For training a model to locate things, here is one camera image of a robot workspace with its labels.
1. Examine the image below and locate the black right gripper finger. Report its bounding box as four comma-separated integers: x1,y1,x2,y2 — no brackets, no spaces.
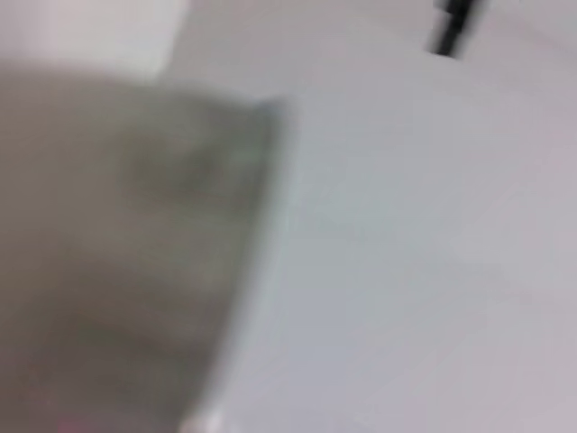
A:
425,0,480,59

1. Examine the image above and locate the clear plastic measuring cup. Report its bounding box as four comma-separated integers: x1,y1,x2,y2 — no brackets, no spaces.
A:
0,58,292,433

